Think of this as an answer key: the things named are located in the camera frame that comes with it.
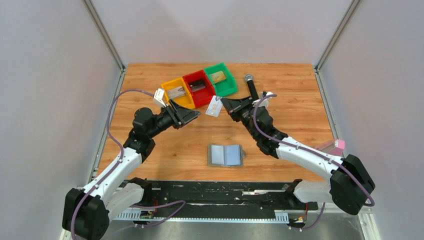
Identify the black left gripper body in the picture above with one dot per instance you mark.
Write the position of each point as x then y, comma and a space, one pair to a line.
168, 118

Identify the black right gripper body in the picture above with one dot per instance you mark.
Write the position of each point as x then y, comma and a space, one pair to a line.
242, 114

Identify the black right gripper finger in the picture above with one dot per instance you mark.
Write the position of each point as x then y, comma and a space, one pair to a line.
231, 111
238, 103

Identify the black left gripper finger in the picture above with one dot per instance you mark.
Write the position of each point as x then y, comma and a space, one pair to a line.
188, 116
180, 110

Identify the grey card holder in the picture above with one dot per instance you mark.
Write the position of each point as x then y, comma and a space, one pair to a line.
225, 155

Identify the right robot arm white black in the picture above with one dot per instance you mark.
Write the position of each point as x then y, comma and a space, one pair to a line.
346, 182

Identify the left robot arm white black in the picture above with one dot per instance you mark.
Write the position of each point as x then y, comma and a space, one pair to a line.
88, 211

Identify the silver card in yellow bin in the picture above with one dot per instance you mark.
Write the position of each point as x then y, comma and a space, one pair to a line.
176, 92

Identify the gold card in green bin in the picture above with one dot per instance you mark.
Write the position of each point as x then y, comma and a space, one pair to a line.
217, 77

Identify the black card in red bin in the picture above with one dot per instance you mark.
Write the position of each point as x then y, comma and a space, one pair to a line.
197, 85

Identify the pink card stand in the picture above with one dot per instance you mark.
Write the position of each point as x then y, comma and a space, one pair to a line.
332, 147

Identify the yellow plastic bin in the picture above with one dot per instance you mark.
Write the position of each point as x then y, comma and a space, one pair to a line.
186, 100

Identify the green plastic bin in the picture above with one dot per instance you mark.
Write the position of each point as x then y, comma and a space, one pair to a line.
224, 88

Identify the red plastic bin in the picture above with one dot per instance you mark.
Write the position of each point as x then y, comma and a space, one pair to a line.
202, 97

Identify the black handheld microphone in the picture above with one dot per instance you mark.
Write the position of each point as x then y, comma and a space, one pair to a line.
249, 80

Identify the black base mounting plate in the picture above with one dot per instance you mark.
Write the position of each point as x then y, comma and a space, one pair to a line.
219, 202

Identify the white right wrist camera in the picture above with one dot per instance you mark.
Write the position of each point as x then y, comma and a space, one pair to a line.
265, 98

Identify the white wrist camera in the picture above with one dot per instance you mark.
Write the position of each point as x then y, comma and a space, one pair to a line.
265, 98
158, 98

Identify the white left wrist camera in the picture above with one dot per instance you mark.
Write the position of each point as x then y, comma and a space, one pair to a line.
158, 98

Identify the right aluminium frame post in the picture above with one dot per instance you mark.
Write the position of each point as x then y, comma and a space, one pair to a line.
319, 67

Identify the aluminium frame post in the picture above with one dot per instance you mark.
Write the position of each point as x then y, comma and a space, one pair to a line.
108, 42
319, 67

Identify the left aluminium frame post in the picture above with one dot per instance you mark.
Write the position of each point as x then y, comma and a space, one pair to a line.
108, 42

